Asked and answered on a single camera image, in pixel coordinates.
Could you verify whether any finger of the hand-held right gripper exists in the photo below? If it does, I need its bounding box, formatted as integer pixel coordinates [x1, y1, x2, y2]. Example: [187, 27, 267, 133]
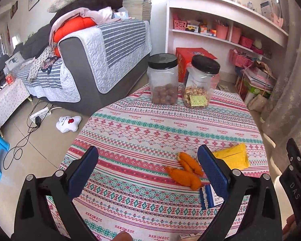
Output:
[286, 138, 301, 174]

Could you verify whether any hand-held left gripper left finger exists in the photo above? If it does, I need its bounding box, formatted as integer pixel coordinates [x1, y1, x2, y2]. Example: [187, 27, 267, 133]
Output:
[11, 146, 99, 241]

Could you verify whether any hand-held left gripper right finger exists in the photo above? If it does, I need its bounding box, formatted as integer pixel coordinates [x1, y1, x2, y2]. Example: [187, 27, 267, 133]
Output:
[198, 144, 284, 241]

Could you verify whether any white plastic bin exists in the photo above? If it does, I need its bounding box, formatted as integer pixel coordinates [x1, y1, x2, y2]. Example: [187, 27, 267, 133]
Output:
[273, 174, 295, 233]

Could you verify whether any yellow packet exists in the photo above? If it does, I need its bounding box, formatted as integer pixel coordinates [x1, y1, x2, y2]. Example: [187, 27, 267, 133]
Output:
[213, 143, 250, 170]

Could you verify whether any blue and white printed packet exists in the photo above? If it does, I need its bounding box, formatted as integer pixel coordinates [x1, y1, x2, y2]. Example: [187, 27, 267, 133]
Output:
[199, 184, 225, 210]

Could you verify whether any person's right hand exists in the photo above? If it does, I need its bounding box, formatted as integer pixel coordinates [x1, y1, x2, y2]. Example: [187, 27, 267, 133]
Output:
[283, 214, 295, 234]

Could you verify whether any person's left hand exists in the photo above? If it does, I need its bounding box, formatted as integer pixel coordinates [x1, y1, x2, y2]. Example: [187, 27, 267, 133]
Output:
[115, 232, 132, 241]

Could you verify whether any white plush toy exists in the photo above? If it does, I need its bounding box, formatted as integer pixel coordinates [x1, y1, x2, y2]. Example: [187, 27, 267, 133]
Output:
[56, 115, 82, 133]

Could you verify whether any white power strip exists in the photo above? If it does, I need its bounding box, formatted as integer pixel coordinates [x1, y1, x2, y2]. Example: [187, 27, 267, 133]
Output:
[30, 107, 53, 122]

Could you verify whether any pile of bags and papers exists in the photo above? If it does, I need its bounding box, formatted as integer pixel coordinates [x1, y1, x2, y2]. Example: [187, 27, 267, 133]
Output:
[236, 60, 278, 112]

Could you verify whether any lace curtain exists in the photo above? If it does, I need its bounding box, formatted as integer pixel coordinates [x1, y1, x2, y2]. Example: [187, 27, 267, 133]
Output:
[262, 0, 301, 161]

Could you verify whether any plastic jar of peanuts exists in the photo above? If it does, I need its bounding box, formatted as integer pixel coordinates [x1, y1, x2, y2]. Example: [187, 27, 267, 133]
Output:
[184, 55, 221, 109]

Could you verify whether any plastic jar of brown nuts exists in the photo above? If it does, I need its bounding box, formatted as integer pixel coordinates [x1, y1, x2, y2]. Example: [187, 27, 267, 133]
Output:
[147, 53, 179, 105]

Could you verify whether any low table with floral cloth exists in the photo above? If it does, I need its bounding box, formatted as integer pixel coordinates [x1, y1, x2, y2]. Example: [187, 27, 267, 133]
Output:
[0, 78, 31, 133]

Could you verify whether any large pink basket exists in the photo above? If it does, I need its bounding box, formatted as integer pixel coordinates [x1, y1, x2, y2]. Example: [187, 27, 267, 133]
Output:
[229, 49, 254, 68]

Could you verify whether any grey sofa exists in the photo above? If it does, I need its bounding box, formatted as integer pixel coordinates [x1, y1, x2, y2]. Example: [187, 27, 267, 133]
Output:
[0, 20, 153, 116]

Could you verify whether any red box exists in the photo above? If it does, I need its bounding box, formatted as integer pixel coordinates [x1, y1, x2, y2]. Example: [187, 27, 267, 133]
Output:
[176, 47, 219, 83]

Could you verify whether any patterned garment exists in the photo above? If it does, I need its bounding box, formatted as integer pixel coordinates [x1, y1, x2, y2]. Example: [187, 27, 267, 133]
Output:
[27, 46, 59, 82]

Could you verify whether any small pink basket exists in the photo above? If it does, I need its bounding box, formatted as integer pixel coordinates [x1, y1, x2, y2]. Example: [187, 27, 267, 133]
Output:
[239, 36, 254, 49]

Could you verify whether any white printed pillow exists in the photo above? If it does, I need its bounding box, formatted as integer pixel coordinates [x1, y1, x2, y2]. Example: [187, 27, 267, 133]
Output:
[5, 51, 25, 70]

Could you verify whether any pink pot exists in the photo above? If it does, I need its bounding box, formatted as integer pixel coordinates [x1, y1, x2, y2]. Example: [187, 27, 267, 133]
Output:
[231, 26, 242, 44]
[215, 22, 229, 40]

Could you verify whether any striped quilted sofa cover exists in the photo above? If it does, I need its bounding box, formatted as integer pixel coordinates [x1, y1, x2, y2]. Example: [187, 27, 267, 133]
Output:
[14, 20, 153, 102]

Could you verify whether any dark grey cushion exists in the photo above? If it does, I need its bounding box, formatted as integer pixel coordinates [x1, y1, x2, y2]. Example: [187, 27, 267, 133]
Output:
[21, 26, 54, 59]

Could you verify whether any white box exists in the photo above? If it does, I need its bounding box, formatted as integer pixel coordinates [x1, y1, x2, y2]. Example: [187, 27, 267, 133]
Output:
[260, 0, 283, 22]

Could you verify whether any orange cushion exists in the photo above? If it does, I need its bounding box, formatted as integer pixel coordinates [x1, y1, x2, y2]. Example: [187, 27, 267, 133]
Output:
[53, 16, 97, 57]

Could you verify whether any pink perforated box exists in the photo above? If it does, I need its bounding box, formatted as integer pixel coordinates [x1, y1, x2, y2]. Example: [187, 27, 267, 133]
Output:
[174, 19, 187, 31]

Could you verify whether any pink cloth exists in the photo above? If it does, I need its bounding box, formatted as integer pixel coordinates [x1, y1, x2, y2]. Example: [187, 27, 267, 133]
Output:
[49, 7, 113, 47]

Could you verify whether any white shelf unit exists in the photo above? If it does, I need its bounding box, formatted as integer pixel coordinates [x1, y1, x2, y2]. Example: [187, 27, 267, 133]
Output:
[162, 0, 289, 86]

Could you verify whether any dark blanket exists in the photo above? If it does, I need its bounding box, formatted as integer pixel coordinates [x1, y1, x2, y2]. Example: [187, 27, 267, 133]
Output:
[56, 0, 123, 18]

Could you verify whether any stack of books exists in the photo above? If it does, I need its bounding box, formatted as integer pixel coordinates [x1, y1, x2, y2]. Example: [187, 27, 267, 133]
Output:
[122, 0, 153, 22]

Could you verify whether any black cable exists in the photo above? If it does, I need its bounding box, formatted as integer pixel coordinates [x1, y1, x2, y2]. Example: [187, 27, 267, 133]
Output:
[2, 100, 48, 170]

